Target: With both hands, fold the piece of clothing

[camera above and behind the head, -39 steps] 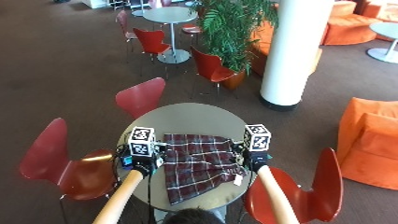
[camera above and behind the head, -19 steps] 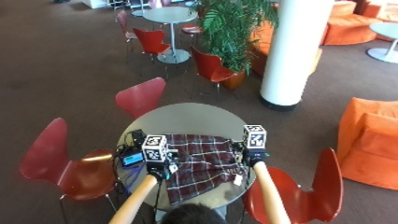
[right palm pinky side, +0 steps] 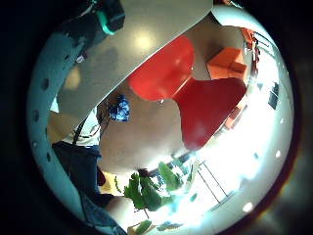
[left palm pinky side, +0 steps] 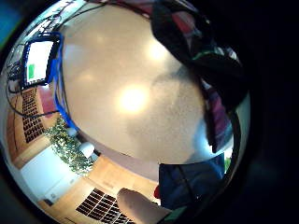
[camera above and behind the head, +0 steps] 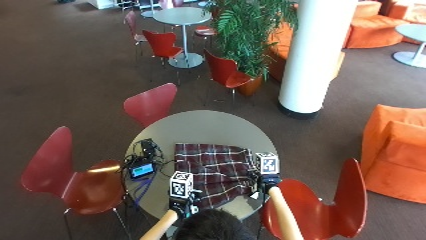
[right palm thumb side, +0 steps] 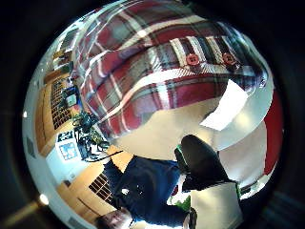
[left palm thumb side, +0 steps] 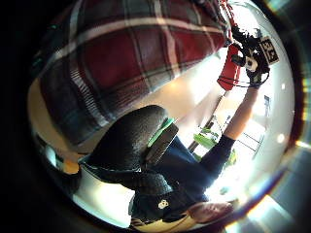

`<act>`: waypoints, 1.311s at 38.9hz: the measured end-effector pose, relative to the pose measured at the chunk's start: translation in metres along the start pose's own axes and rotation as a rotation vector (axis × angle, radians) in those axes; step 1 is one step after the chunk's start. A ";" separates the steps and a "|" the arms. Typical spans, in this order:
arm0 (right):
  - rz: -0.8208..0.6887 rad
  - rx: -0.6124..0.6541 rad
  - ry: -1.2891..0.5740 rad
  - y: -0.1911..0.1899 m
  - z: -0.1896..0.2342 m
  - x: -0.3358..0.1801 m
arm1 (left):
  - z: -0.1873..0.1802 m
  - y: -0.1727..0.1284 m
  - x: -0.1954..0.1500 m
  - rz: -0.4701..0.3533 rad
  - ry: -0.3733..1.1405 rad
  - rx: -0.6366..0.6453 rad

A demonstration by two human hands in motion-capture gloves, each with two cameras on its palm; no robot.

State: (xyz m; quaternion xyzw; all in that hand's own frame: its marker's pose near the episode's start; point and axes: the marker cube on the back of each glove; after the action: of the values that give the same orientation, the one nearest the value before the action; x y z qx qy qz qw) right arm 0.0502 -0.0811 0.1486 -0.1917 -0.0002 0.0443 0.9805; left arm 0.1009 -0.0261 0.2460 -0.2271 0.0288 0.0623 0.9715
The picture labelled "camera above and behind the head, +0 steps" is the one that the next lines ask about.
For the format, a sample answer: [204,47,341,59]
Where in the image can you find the person's left hand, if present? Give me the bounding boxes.
[167,189,203,216]

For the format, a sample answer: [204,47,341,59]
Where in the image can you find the person's right hand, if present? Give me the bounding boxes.
[251,170,283,195]

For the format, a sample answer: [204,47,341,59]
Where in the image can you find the dark red plaid cloth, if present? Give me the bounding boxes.
[172,142,260,210]

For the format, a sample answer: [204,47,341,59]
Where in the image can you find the white marker cube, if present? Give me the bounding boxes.
[167,170,195,200]
[254,152,280,176]

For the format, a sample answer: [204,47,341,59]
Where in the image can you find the black device with blue screen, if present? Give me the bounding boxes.
[127,162,156,179]

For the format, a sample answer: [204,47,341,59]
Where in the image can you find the red wooden chair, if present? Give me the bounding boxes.
[140,29,184,84]
[122,82,178,129]
[258,157,368,240]
[202,48,255,103]
[19,125,132,240]
[192,25,219,49]

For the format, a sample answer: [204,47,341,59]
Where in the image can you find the orange plant pot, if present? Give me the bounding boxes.
[234,74,264,98]

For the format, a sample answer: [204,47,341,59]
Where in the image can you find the large orange armchair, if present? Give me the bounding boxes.
[359,103,426,205]

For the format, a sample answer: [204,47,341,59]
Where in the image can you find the white round pillar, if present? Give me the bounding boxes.
[276,0,359,120]

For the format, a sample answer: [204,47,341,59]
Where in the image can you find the green potted palm plant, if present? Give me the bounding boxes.
[202,0,299,81]

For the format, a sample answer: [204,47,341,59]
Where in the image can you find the orange upholstered pouf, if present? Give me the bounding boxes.
[343,0,411,50]

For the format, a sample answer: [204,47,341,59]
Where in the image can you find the pale red chair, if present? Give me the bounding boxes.
[122,10,148,59]

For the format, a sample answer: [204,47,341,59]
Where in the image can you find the orange upholstered sofa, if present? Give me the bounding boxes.
[384,0,426,45]

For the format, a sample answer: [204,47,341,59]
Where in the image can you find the blue lanyard strap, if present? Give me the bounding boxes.
[131,173,156,207]

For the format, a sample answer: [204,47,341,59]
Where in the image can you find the black cable bundle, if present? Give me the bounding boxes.
[119,137,175,181]

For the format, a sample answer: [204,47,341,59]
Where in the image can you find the round grey pedestal table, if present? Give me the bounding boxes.
[151,6,214,70]
[391,23,426,70]

